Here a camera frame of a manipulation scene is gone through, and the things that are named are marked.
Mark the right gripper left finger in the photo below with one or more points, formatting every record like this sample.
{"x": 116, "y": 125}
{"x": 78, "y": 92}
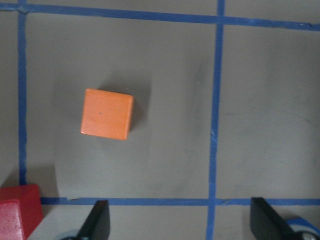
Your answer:
{"x": 97, "y": 224}

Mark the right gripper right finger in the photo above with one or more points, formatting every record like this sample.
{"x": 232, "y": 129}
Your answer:
{"x": 266, "y": 224}

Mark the red wooden block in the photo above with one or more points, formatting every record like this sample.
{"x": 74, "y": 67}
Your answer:
{"x": 20, "y": 211}

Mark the blue wooden block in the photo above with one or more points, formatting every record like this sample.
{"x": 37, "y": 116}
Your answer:
{"x": 299, "y": 224}

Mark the orange wooden block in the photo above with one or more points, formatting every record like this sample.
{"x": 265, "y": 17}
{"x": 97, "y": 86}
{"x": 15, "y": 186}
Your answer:
{"x": 107, "y": 114}

